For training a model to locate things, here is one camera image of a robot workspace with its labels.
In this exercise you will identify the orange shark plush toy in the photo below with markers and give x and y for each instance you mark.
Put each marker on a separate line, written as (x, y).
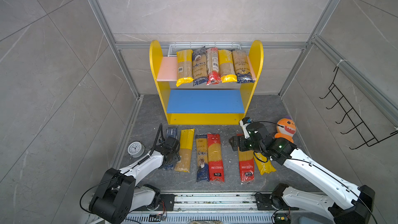
(286, 129)

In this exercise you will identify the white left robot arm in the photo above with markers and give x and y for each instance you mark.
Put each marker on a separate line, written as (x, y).
(117, 194)

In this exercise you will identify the red yellow spaghetti bag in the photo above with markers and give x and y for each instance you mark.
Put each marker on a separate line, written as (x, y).
(246, 165)

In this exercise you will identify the white wire mesh basket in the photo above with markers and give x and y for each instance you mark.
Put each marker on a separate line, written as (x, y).
(175, 48)

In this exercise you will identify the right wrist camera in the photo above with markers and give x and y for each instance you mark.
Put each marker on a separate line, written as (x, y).
(243, 124)

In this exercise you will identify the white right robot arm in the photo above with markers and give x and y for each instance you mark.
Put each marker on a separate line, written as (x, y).
(342, 202)

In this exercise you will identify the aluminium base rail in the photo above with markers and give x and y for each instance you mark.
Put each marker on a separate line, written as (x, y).
(222, 208)

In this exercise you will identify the black wire hook rack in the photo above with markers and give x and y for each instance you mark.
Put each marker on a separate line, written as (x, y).
(356, 123)

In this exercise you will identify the yellow top spaghetti bag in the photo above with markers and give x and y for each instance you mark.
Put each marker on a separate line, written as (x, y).
(185, 152)
(184, 67)

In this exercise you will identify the blue bottom spaghetti bag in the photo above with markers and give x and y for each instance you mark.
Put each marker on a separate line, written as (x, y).
(241, 67)

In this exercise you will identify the yellow clear spaghetti bag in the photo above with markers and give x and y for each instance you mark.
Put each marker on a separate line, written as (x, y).
(263, 164)

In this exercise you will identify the blue gold spaghetti bag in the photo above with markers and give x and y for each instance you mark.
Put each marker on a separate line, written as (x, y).
(202, 158)

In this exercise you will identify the red spaghetti bag white label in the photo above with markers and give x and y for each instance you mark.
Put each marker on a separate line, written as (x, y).
(213, 66)

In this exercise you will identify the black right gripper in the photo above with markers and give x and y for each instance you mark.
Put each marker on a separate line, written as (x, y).
(241, 140)

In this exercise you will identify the blue label spaghetti bag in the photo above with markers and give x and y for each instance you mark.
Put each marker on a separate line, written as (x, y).
(199, 67)

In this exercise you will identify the yellow shelf with coloured boards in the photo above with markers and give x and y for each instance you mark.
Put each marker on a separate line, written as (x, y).
(196, 106)

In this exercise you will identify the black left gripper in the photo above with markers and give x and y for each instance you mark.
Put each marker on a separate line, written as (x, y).
(176, 156)

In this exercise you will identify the dark blue spaghetti box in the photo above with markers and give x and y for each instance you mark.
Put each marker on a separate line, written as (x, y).
(171, 132)

